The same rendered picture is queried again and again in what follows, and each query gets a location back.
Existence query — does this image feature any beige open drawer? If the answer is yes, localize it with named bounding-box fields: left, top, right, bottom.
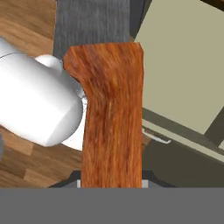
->
left=129, top=0, right=224, bottom=163

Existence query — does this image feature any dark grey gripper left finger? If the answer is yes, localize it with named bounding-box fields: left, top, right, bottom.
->
left=47, top=170, right=82, bottom=189

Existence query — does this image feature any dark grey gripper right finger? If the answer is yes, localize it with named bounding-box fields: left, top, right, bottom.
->
left=141, top=170, right=178, bottom=189

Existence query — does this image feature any knife with wooden handle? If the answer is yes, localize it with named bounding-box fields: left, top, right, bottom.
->
left=52, top=0, right=144, bottom=189

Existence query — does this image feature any olive cupboard front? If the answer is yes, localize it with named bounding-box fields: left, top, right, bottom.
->
left=141, top=139, right=224, bottom=189

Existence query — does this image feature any silver drawer handle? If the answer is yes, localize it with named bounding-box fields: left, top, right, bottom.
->
left=141, top=128, right=172, bottom=144

